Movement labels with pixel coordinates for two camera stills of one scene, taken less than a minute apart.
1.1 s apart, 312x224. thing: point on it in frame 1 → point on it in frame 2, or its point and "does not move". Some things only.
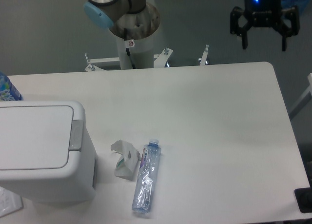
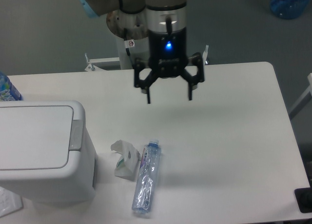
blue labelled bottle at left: [9, 91] does not move
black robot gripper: [263, 8] → [167, 56]
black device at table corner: [303, 197] does not move
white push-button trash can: [47, 153] does not move
